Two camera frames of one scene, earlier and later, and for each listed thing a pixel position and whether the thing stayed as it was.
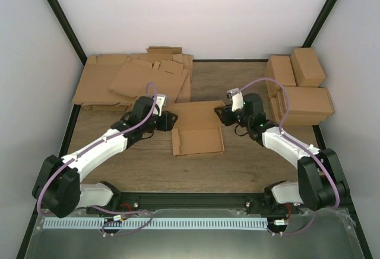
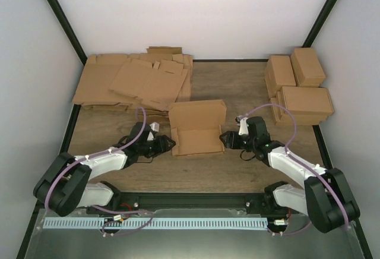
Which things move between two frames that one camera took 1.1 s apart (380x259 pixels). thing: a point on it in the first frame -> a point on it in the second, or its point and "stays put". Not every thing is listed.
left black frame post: (53, 0) stays put
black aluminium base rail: (132, 203) stays put
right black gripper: (225, 119) -> (231, 141)
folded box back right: (307, 70) stays put
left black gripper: (167, 124) -> (163, 145)
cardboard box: (197, 130) stays put
